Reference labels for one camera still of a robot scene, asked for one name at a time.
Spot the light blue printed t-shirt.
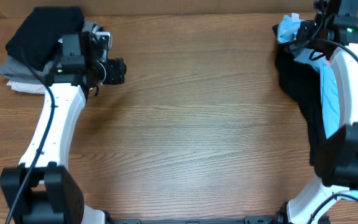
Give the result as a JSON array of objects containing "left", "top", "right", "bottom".
[{"left": 275, "top": 13, "right": 358, "bottom": 205}]

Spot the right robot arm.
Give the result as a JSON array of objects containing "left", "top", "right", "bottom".
[{"left": 268, "top": 1, "right": 358, "bottom": 223}]

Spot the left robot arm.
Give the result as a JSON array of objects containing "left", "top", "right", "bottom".
[{"left": 0, "top": 31, "right": 127, "bottom": 224}]

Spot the black garment on right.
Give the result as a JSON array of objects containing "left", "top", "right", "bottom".
[{"left": 272, "top": 24, "right": 328, "bottom": 167}]

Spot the folded black shirt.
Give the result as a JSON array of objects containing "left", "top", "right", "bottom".
[{"left": 6, "top": 6, "right": 85, "bottom": 71}]

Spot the folded beige shirt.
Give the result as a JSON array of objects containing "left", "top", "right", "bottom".
[{"left": 7, "top": 80, "right": 46, "bottom": 95}]

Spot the folded grey shirt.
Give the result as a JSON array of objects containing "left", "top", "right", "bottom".
[{"left": 0, "top": 21, "right": 113, "bottom": 84}]

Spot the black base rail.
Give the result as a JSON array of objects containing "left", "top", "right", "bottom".
[{"left": 106, "top": 215, "right": 289, "bottom": 224}]

